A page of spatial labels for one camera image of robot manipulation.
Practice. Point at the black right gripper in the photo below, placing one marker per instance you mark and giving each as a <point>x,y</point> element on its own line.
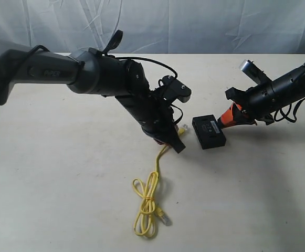
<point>255,101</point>

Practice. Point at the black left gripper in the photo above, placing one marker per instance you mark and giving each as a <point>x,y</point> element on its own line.
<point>159,123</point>

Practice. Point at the small black network box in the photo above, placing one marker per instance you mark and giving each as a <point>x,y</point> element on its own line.
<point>208,133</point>

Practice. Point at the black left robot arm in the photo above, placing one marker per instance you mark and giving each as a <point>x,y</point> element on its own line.
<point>91,71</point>

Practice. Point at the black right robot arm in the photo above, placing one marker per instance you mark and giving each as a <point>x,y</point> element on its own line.
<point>289,93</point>

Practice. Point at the white backdrop cloth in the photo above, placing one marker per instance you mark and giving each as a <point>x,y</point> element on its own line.
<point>158,27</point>

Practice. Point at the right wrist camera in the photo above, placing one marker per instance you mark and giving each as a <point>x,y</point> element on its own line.
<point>253,72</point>

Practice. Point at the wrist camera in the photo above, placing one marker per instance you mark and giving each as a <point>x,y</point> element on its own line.
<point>172,89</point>
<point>253,72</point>

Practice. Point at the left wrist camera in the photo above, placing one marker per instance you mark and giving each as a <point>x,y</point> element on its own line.
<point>172,89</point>

